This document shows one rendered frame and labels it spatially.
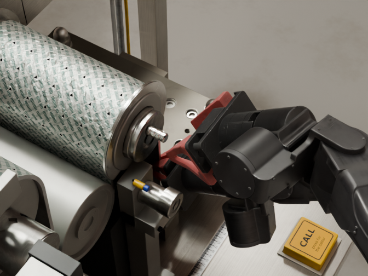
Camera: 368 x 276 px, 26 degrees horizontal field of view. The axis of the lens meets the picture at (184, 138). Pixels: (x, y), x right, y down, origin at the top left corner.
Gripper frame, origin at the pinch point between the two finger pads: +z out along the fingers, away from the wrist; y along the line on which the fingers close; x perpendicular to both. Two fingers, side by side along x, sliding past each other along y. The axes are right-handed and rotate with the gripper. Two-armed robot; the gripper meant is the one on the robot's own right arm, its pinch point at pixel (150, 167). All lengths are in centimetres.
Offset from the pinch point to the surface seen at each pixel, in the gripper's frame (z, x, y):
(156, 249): -2.3, -9.1, -8.8
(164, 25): 69, -27, 75
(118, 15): 59, -8, 54
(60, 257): -30, 25, -34
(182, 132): 2.8, -3.0, 11.1
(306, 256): -15.2, -25.6, 6.7
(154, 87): -13.4, 18.2, -1.6
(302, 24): 80, -77, 142
